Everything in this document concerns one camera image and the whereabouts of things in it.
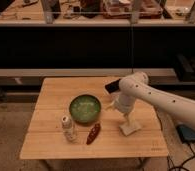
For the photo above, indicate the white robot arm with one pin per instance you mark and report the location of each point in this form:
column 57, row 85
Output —
column 135, row 86

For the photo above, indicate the beige sponge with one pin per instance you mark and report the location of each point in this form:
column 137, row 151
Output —
column 129, row 128

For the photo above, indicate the black power adapter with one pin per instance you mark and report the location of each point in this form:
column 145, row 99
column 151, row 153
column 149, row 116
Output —
column 186, row 134

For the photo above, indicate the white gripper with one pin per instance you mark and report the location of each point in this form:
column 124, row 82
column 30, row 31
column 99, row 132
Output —
column 124, row 104

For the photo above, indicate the dark red pepper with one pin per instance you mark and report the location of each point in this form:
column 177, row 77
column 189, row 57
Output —
column 93, row 133

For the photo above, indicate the white plastic bottle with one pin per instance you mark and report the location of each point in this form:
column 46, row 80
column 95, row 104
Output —
column 68, row 128

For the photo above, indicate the green ceramic bowl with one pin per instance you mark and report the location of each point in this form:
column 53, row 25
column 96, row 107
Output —
column 85, row 109

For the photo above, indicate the wooden table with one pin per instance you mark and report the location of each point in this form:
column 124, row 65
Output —
column 101, row 139

